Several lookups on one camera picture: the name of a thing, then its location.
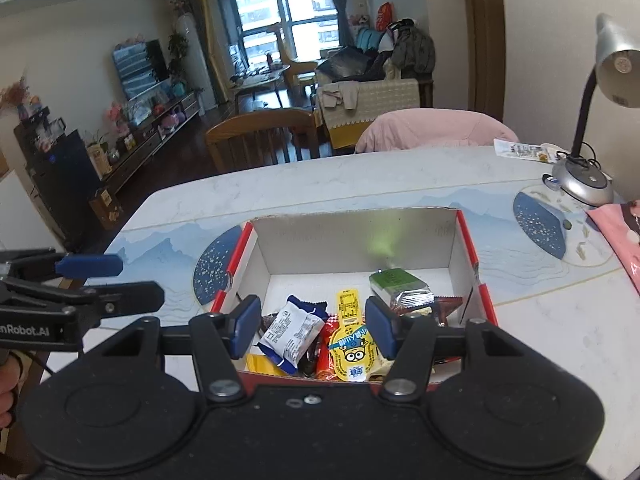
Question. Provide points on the large window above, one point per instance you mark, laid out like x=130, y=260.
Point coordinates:
x=300, y=10

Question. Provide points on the dried flower bunch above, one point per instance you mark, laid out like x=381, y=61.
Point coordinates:
x=15, y=94

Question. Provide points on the white and blue snack packet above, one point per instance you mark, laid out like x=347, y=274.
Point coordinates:
x=292, y=332

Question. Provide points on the printed mountain table mat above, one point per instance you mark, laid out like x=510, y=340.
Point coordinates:
x=500, y=260

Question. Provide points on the yellow cartoon jelly packet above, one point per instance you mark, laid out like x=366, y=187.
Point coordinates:
x=350, y=350

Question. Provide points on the dark red snack packet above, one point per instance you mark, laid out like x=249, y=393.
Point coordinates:
x=447, y=310

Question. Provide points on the green snack packet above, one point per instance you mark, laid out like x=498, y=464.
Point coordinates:
x=397, y=282

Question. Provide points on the white cabinet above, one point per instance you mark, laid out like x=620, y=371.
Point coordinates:
x=20, y=220

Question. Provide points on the small wooden armchair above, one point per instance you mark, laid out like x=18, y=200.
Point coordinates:
x=300, y=67

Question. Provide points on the sofa with cream cover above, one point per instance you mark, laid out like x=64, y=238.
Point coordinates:
x=385, y=100

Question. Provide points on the red cardboard box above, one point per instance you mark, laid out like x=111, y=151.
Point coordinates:
x=350, y=240

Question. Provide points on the red bag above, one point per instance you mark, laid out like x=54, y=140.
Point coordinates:
x=385, y=16

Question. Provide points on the low television cabinet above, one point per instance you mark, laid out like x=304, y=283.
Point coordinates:
x=145, y=145

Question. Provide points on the flat screen television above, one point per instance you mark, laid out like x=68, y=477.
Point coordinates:
x=140, y=70

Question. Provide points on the grey jacket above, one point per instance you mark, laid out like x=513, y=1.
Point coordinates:
x=415, y=50

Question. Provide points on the black cabinet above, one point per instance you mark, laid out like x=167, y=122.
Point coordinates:
x=60, y=185

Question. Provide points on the wooden coffee table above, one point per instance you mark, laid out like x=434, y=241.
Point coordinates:
x=260, y=80

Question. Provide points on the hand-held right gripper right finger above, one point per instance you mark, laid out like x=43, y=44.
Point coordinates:
x=382, y=327

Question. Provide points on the silver desk lamp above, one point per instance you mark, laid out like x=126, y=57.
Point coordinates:
x=582, y=185

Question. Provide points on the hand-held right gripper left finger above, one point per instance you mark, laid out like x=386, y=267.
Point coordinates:
x=245, y=327

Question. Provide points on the yellow and grey curtain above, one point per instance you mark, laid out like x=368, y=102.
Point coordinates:
x=210, y=50

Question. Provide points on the green potted plant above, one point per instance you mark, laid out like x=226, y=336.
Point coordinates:
x=178, y=57

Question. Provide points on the printed paper leaflet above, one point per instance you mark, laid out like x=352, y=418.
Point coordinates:
x=520, y=149

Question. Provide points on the white standing air conditioner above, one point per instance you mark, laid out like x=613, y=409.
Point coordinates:
x=195, y=65

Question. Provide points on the small tan paper bag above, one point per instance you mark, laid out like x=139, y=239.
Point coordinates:
x=98, y=160

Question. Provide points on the wooden dining chair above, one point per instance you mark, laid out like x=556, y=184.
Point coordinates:
x=260, y=127

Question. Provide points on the person's left hand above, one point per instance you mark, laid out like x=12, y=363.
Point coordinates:
x=7, y=385

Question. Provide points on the red chips packet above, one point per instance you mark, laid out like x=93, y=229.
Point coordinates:
x=325, y=355

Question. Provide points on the wooden door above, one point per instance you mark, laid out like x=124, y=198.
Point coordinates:
x=482, y=35

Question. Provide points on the brown paper bag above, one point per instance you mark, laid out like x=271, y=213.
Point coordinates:
x=106, y=210

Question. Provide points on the pink cloth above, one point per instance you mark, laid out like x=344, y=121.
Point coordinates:
x=435, y=130
x=615, y=240

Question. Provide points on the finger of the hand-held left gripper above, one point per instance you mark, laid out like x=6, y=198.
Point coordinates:
x=130, y=299
x=90, y=265

